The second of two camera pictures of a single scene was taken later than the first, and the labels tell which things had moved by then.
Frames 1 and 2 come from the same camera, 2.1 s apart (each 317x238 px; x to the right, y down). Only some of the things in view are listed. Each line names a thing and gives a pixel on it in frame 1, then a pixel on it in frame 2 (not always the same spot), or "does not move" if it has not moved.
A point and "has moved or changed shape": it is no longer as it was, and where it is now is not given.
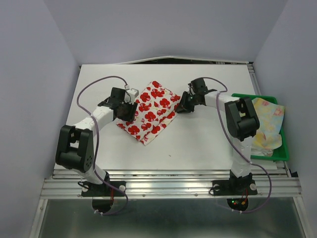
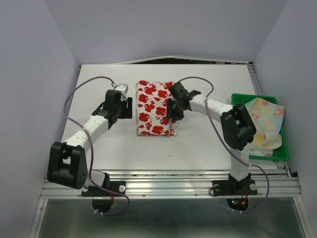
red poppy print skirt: [155, 110] has moved or changed shape
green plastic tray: [281, 153] does not move
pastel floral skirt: [267, 138] does not move
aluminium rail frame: [271, 182] does not move
